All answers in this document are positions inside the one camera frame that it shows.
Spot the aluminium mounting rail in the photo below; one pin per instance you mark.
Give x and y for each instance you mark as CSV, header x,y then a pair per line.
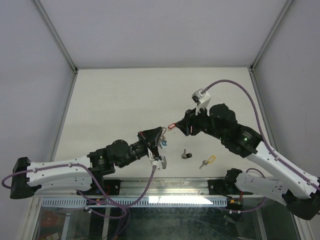
x,y
134,187

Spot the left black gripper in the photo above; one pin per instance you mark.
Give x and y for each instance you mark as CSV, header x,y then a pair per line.
x,y
150,138

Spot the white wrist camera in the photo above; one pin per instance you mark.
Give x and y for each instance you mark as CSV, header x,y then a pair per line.
x,y
159,162
202,99

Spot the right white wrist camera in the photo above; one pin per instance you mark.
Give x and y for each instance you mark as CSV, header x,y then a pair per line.
x,y
202,99

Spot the right aluminium frame post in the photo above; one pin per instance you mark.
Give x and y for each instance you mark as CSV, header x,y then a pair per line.
x,y
272,32

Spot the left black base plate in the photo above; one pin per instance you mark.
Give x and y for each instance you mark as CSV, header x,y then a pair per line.
x,y
110,186

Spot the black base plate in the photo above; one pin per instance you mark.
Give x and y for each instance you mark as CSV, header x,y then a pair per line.
x,y
110,186
222,187

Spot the key with red tag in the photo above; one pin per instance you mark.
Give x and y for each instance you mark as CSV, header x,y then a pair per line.
x,y
171,126

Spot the key with yellow tag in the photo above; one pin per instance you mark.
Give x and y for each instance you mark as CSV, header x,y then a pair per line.
x,y
210,160

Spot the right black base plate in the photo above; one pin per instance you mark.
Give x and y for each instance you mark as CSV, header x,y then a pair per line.
x,y
222,187

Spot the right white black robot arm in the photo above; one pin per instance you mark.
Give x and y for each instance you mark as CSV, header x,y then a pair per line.
x,y
297,190

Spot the aluminium frame post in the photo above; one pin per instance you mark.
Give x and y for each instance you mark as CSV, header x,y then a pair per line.
x,y
39,7
272,32

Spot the grey slotted cable duct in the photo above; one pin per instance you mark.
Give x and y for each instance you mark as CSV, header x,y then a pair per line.
x,y
152,201

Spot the large keyring with coloured keys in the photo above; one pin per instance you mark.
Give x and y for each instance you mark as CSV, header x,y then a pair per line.
x,y
162,141

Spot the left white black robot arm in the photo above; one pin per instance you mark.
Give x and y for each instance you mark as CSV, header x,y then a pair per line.
x,y
83,173

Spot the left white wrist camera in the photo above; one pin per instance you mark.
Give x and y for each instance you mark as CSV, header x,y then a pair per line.
x,y
159,162

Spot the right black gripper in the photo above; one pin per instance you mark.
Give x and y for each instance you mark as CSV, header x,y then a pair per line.
x,y
190,120

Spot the left aluminium frame post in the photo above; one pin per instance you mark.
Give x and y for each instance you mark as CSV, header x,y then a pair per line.
x,y
39,7

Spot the key with black tag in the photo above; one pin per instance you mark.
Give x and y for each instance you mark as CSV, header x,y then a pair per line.
x,y
186,155

